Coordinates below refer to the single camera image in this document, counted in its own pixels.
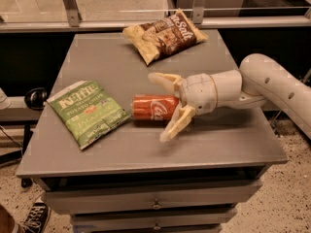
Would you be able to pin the metal drawer knob upper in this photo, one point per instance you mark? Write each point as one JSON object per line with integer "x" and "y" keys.
{"x": 156, "y": 206}

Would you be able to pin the green jalapeno chip bag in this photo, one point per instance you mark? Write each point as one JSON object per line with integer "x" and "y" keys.
{"x": 87, "y": 111}

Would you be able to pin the metal railing post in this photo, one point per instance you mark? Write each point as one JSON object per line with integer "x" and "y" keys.
{"x": 72, "y": 11}
{"x": 197, "y": 15}

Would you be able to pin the black round stool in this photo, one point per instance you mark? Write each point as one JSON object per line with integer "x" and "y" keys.
{"x": 36, "y": 98}

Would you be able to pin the metal drawer knob lower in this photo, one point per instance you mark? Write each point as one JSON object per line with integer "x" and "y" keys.
{"x": 156, "y": 227}

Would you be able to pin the metal railing post left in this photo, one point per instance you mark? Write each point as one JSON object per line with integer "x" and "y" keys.
{"x": 72, "y": 11}

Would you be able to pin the metal railing post right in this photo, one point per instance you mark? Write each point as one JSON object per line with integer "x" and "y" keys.
{"x": 197, "y": 15}

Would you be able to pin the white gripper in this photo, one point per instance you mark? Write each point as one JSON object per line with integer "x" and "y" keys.
{"x": 196, "y": 92}

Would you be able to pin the brown sea salt chip bag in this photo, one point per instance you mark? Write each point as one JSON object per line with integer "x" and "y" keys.
{"x": 164, "y": 37}

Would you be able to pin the black sneaker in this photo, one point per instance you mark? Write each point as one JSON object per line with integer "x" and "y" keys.
{"x": 37, "y": 219}

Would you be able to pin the red coke can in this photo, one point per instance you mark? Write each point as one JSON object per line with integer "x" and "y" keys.
{"x": 153, "y": 107}

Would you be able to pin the grey drawer cabinet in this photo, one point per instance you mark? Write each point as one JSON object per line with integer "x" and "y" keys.
{"x": 198, "y": 178}

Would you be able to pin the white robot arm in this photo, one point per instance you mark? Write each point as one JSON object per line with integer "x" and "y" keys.
{"x": 258, "y": 79}

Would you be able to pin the metal drawer knob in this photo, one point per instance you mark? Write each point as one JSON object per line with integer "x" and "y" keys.
{"x": 156, "y": 227}
{"x": 156, "y": 206}

